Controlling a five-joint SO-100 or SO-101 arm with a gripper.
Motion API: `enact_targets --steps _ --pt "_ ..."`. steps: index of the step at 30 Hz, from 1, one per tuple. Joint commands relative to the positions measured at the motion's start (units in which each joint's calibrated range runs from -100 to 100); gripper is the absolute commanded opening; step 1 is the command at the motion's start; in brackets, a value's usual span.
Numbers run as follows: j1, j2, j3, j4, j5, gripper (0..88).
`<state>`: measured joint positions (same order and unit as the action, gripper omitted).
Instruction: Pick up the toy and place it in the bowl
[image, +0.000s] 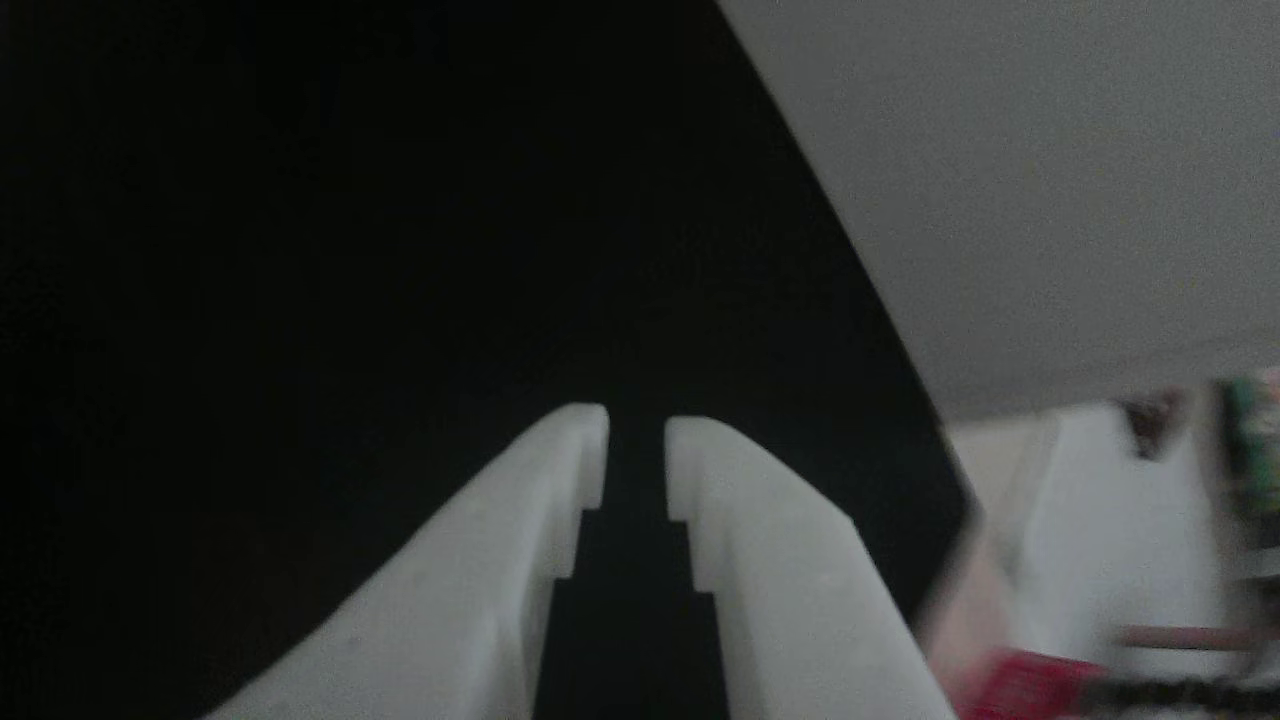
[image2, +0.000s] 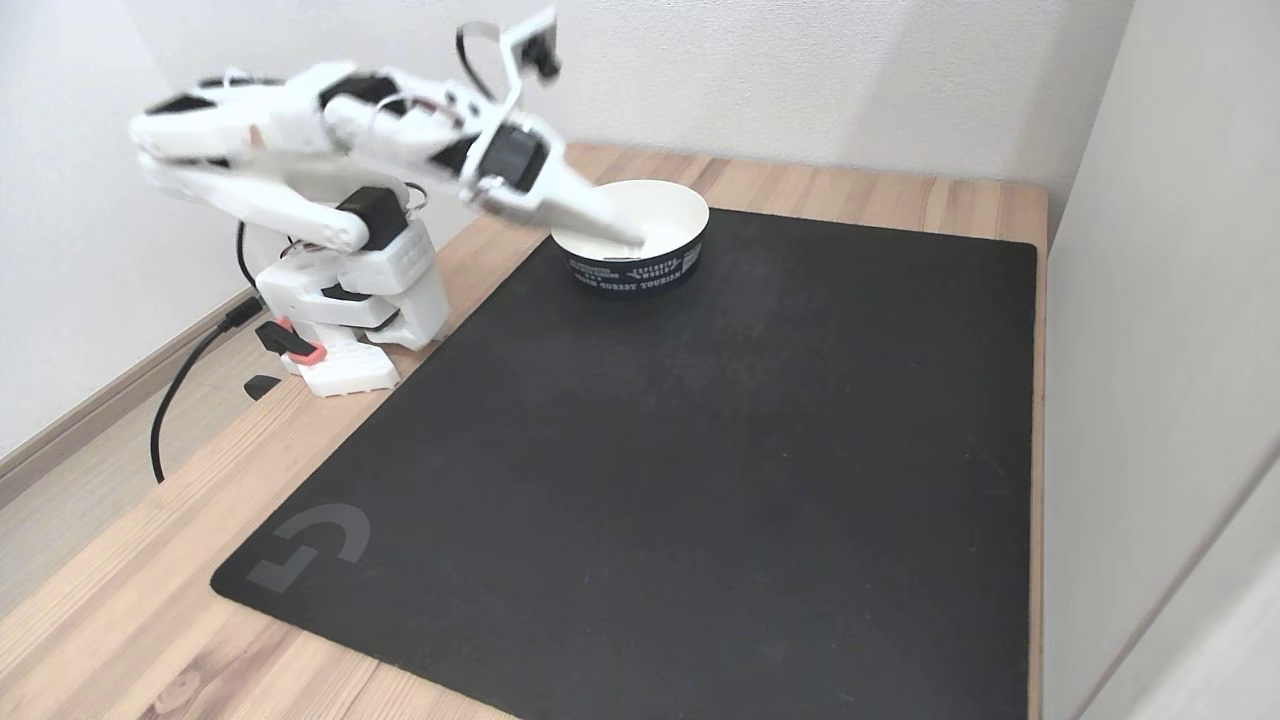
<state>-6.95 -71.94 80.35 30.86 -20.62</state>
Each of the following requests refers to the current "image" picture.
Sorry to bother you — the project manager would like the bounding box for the blurry red object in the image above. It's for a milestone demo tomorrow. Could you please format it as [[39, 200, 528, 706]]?
[[955, 647, 1106, 720]]

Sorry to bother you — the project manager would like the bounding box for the black mouse mat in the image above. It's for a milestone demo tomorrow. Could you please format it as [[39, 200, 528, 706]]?
[[0, 0, 983, 720]]

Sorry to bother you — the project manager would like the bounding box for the blurry green object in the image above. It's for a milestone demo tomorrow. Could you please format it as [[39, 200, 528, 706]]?
[[1222, 368, 1280, 526]]

